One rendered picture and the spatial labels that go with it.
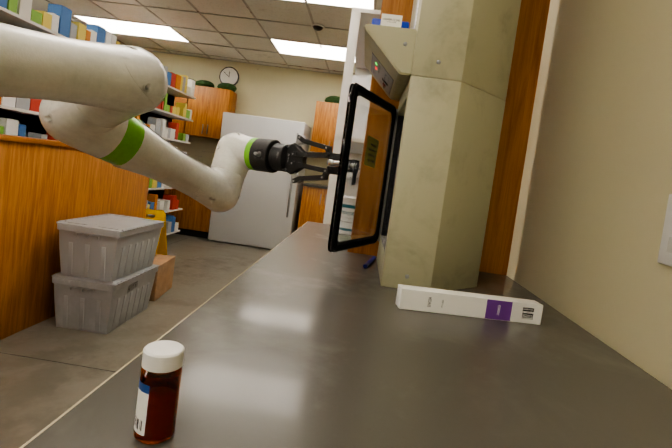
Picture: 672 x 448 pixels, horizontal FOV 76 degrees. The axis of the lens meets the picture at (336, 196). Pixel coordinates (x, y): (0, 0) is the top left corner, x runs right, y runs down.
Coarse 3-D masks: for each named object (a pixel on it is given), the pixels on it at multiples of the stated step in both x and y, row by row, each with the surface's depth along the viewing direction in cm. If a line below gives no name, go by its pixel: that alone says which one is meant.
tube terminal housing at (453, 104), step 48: (432, 0) 93; (480, 0) 94; (432, 48) 94; (480, 48) 97; (432, 96) 94; (480, 96) 99; (432, 144) 95; (480, 144) 102; (432, 192) 95; (480, 192) 105; (432, 240) 96; (480, 240) 108
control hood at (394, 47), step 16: (368, 32) 95; (384, 32) 94; (400, 32) 94; (416, 32) 94; (368, 48) 105; (384, 48) 94; (400, 48) 94; (368, 64) 120; (384, 64) 102; (400, 64) 94; (400, 80) 100; (400, 96) 121
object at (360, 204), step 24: (360, 96) 103; (360, 120) 105; (384, 120) 118; (360, 144) 107; (384, 144) 121; (360, 168) 109; (384, 168) 124; (336, 192) 100; (360, 192) 111; (360, 216) 113
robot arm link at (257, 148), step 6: (258, 138) 120; (252, 144) 118; (258, 144) 117; (264, 144) 116; (270, 144) 117; (252, 150) 117; (258, 150) 116; (264, 150) 116; (252, 156) 117; (258, 156) 116; (264, 156) 115; (252, 162) 118; (258, 162) 117; (264, 162) 116; (258, 168) 119; (264, 168) 117; (270, 168) 118
